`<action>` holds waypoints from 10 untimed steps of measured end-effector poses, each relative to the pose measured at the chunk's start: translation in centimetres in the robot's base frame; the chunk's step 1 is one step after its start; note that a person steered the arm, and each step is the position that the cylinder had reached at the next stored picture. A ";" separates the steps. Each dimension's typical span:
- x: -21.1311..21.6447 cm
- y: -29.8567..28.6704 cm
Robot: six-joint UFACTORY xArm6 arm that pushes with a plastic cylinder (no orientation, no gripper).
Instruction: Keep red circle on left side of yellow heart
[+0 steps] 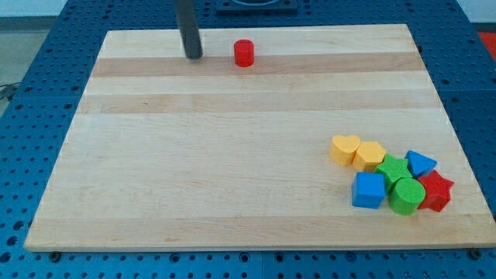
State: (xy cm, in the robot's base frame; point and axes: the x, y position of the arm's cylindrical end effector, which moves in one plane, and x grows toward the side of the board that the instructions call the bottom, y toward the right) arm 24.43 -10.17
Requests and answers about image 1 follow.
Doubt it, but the red star block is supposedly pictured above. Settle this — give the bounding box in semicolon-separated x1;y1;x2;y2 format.
417;170;454;212

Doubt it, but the light wooden board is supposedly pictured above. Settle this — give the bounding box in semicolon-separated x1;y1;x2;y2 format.
24;24;495;252

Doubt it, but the green star block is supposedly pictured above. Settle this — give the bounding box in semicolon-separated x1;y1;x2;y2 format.
374;153;412;194

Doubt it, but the blue triangle block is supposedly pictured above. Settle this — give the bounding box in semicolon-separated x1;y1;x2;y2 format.
405;150;437;178

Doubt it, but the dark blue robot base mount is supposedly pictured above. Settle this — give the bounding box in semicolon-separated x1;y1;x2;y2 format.
214;0;300;14

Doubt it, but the yellow hexagon block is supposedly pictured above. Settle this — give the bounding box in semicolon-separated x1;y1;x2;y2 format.
352;141;387;172

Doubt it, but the blue cube block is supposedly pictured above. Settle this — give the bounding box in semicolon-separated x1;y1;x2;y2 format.
351;172;386;209

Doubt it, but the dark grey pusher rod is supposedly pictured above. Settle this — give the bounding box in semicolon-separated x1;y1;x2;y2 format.
173;0;203;60

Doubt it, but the red cylinder block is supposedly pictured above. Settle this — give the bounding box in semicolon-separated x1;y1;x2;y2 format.
233;39;254;67

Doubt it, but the yellow heart block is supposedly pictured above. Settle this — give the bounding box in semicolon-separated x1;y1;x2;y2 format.
329;135;361;166

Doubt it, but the green cylinder block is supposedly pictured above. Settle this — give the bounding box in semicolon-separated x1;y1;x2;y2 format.
388;178;426;215

